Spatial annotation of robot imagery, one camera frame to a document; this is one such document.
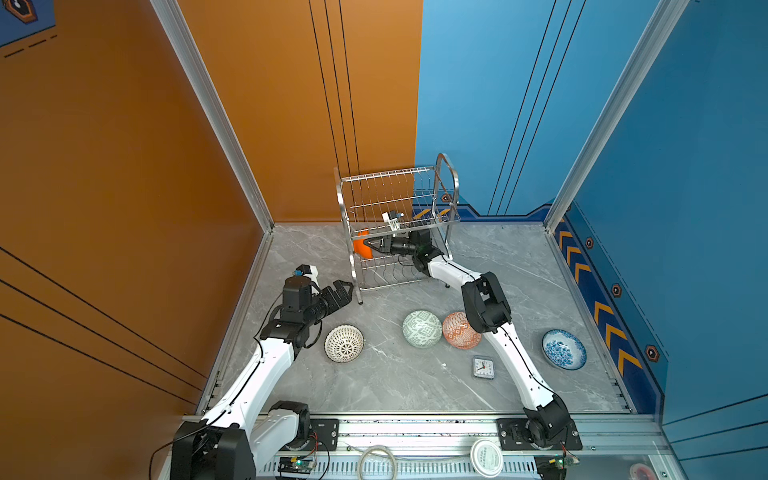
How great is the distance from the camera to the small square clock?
0.82m

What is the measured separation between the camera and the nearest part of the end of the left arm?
25.0 inches

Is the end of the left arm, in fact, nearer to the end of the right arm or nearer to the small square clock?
the end of the right arm

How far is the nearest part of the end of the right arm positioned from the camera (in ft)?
2.90

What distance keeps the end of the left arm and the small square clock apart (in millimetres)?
408
